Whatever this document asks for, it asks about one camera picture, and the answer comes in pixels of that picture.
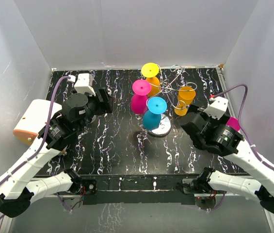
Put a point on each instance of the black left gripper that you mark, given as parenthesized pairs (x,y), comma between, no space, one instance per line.
(104,106)

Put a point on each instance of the blue wine glass front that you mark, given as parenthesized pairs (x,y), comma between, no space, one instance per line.
(152,117)

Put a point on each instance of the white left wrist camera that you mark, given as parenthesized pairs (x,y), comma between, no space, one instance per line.
(83,83)

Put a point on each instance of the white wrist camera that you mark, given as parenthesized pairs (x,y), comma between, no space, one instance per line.
(83,83)
(217,107)

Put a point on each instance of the magenta wine glass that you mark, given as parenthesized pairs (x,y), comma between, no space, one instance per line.
(141,89)
(233,123)

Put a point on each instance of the orange wine glass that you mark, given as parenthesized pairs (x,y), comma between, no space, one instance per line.
(186,96)
(150,72)

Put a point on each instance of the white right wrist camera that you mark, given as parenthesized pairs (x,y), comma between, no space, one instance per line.
(217,107)

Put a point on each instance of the chrome wire wine glass rack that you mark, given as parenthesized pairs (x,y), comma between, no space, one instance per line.
(165,87)

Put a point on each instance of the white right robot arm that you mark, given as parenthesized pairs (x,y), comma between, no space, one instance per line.
(214,136)

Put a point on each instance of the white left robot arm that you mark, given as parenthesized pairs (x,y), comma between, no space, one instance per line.
(17,190)

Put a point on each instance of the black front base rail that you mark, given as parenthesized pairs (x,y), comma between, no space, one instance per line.
(102,189)

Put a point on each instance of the orange wine glass on rack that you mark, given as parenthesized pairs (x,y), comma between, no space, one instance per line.
(186,96)

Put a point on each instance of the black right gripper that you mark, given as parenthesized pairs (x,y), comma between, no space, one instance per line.
(194,108)

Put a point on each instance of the white orange appliance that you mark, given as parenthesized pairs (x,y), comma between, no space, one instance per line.
(32,121)

